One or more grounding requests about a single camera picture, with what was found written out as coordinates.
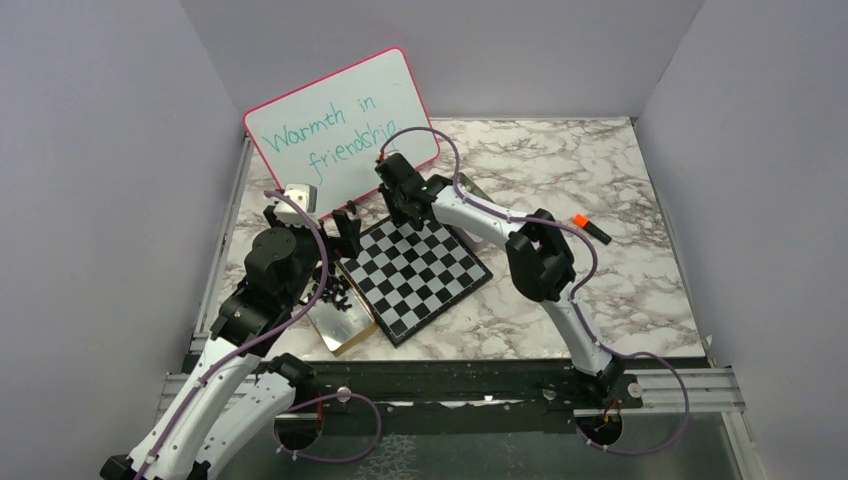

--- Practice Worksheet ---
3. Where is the silver tin with white pieces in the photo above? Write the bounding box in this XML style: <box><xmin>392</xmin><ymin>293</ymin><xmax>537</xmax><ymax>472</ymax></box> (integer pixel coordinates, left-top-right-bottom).
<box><xmin>452</xmin><ymin>173</ymin><xmax>499</xmax><ymax>253</ymax></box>

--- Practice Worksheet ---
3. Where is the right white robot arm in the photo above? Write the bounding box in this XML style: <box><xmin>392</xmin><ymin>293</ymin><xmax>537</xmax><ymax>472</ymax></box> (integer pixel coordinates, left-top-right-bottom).
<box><xmin>375</xmin><ymin>153</ymin><xmax>624</xmax><ymax>407</ymax></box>

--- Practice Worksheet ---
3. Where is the pink framed whiteboard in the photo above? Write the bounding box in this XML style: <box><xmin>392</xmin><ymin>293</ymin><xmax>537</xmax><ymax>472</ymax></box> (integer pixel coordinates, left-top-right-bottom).
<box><xmin>243</xmin><ymin>47</ymin><xmax>441</xmax><ymax>215</ymax></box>

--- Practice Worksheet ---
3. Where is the aluminium rail frame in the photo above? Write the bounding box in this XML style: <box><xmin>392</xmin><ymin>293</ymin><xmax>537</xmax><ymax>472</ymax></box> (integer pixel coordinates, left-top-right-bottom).
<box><xmin>156</xmin><ymin>135</ymin><xmax>770</xmax><ymax>480</ymax></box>

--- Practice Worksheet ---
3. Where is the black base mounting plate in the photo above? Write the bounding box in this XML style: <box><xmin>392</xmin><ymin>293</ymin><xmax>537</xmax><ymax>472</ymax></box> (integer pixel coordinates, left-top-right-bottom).
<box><xmin>182</xmin><ymin>354</ymin><xmax>713</xmax><ymax>439</ymax></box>

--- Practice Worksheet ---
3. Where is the black white chessboard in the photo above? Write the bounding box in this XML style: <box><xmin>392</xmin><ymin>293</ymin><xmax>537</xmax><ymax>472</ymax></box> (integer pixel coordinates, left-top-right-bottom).
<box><xmin>341</xmin><ymin>216</ymin><xmax>493</xmax><ymax>347</ymax></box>

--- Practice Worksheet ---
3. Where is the pile of black chess pieces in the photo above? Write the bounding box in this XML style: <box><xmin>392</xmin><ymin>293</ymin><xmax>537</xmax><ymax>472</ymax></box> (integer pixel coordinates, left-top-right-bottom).
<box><xmin>320</xmin><ymin>270</ymin><xmax>353</xmax><ymax>312</ymax></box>

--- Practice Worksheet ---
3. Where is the black marker orange cap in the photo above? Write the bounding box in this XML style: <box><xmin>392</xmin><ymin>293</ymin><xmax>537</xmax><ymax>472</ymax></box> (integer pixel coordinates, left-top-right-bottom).
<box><xmin>572</xmin><ymin>214</ymin><xmax>612</xmax><ymax>245</ymax></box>

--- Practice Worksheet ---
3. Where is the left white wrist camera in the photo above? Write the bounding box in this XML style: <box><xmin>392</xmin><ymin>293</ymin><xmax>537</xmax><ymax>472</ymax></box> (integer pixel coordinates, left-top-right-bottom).
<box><xmin>273</xmin><ymin>183</ymin><xmax>317</xmax><ymax>225</ymax></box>

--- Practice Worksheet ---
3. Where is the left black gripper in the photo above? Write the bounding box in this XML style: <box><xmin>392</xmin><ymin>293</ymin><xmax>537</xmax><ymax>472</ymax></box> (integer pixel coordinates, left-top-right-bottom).
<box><xmin>266</xmin><ymin>205</ymin><xmax>360</xmax><ymax>308</ymax></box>

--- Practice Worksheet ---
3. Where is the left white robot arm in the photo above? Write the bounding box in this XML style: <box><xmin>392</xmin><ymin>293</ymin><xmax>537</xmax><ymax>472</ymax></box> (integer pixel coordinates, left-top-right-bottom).
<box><xmin>99</xmin><ymin>203</ymin><xmax>361</xmax><ymax>479</ymax></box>

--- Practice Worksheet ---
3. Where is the gold tin with black pieces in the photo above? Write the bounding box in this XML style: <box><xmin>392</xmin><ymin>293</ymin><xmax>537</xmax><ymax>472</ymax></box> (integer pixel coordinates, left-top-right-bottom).
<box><xmin>306</xmin><ymin>262</ymin><xmax>377</xmax><ymax>357</ymax></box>

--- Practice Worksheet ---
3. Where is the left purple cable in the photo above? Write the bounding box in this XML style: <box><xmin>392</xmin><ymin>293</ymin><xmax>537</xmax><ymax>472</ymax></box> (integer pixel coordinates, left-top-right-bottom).
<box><xmin>132</xmin><ymin>190</ymin><xmax>384</xmax><ymax>480</ymax></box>

